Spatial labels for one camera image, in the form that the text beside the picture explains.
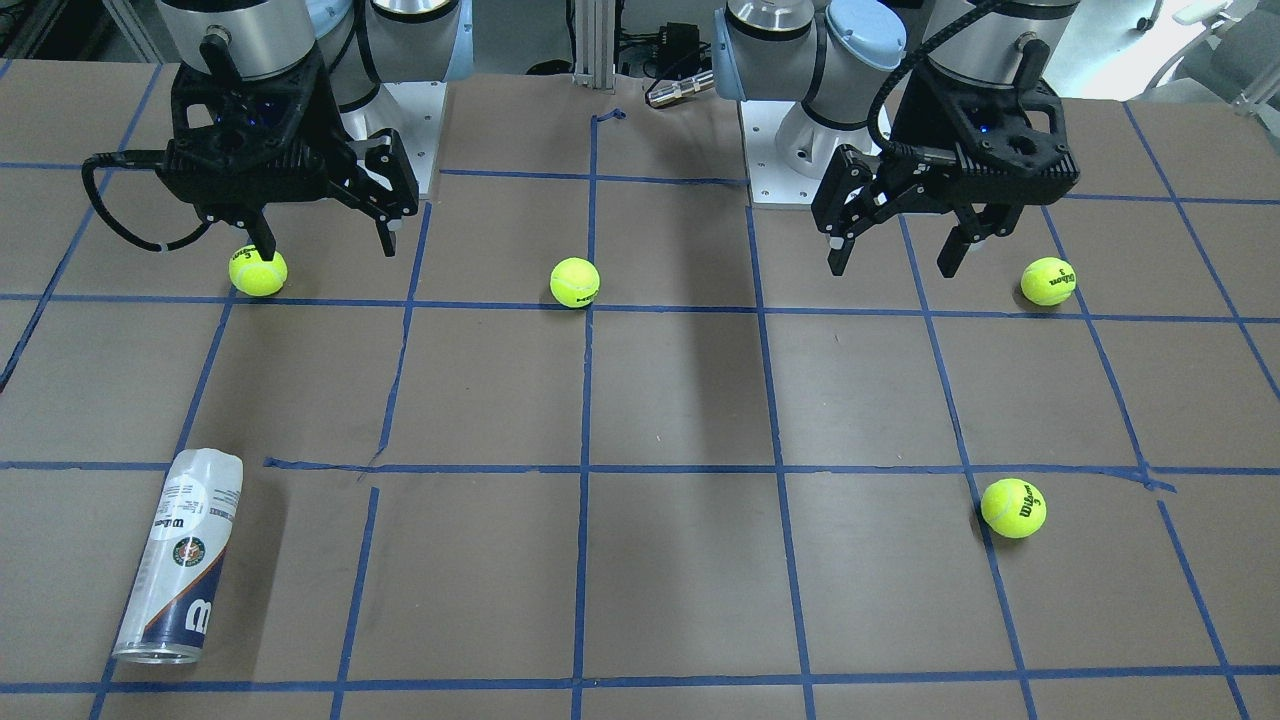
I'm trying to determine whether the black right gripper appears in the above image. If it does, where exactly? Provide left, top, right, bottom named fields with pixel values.
left=157, top=44, right=420, bottom=263

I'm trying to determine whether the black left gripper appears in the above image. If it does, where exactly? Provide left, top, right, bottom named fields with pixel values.
left=812, top=61, right=1082, bottom=278

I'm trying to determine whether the clear tennis ball can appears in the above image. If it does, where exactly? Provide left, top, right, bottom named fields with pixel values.
left=111, top=448, right=243, bottom=664

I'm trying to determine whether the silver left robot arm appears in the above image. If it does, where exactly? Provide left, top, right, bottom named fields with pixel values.
left=710, top=1, right=1082, bottom=278

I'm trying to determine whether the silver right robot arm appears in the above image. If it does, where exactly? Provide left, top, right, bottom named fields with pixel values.
left=157, top=1, right=474, bottom=260

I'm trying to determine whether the tennis ball far image-left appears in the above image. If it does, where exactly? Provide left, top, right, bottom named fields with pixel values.
left=228, top=245, right=288, bottom=297

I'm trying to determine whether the tennis ball far image-right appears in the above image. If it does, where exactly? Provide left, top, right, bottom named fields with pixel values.
left=1019, top=258, right=1076, bottom=307

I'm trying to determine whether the tennis ball image-right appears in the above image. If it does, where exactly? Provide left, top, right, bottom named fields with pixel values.
left=980, top=478, right=1047, bottom=539
left=1019, top=258, right=1076, bottom=307

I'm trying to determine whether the tennis ball centre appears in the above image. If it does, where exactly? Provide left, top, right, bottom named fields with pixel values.
left=549, top=258, right=602, bottom=309

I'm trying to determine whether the tennis ball near image-right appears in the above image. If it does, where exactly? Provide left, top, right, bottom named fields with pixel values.
left=980, top=478, right=1047, bottom=539

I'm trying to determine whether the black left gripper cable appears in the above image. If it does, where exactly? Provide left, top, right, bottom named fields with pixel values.
left=867, top=0, right=1011, bottom=156

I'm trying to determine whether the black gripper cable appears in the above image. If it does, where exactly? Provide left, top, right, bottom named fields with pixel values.
left=867, top=0, right=1011, bottom=156
left=81, top=150, right=212, bottom=252

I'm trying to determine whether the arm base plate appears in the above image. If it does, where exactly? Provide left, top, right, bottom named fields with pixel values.
left=342, top=81, right=449, bottom=200
left=739, top=101, right=881, bottom=209

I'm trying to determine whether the aluminium frame post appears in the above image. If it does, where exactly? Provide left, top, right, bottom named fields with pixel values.
left=568, top=0, right=620, bottom=94

